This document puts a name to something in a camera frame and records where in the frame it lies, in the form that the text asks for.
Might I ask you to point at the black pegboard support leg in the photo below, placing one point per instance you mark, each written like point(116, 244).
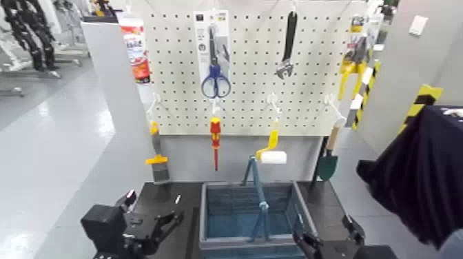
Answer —
point(318, 159)

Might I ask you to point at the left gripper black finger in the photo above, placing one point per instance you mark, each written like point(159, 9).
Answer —
point(153, 243)
point(168, 221)

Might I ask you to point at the black humanoid robot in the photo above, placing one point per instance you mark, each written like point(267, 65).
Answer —
point(32, 32)

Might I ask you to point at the red and yellow screwdriver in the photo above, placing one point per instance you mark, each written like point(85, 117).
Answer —
point(215, 133)

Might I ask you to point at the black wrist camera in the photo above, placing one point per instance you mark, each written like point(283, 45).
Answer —
point(126, 201)
point(353, 229)

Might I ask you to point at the white wall plate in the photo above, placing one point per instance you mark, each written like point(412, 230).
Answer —
point(418, 25)

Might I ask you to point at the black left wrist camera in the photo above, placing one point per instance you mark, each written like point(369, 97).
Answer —
point(126, 201)

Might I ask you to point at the yellow pliers in package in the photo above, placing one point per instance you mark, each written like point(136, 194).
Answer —
point(352, 67)

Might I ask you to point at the red and white package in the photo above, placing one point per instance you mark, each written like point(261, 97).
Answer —
point(135, 47)

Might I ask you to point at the yellow black hazard striped post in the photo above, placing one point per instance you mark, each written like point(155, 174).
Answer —
point(365, 94)
point(421, 103)

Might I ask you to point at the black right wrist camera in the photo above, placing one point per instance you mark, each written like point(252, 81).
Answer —
point(353, 229)

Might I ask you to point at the small silver metal piece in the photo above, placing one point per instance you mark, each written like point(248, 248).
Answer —
point(177, 199)

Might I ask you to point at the dark navy cloth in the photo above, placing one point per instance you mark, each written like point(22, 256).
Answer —
point(423, 173)

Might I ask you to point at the white metal robot stand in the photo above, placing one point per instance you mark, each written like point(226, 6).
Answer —
point(74, 47)

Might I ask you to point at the blue grey plastic crate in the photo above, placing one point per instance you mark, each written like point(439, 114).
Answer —
point(231, 224)

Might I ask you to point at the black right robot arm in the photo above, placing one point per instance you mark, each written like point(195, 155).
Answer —
point(376, 253)

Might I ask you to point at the white pegboard hook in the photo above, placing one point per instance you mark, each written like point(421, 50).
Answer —
point(155, 101)
point(274, 103)
point(216, 107)
point(334, 108)

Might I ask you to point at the white pegboard panel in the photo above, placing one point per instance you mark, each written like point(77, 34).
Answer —
point(253, 108)

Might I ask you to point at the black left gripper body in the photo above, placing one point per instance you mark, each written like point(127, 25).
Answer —
point(139, 231)

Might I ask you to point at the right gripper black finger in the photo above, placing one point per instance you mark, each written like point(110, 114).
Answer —
point(308, 254)
point(307, 241)

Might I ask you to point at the blue scissors in white package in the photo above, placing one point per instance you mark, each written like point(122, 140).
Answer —
point(215, 77)

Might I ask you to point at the grey scraper with yellow guard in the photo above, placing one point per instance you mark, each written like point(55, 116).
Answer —
point(159, 170)

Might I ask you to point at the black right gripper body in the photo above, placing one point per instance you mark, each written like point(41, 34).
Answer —
point(338, 252)

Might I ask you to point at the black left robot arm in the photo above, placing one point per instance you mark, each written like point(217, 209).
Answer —
point(103, 228)

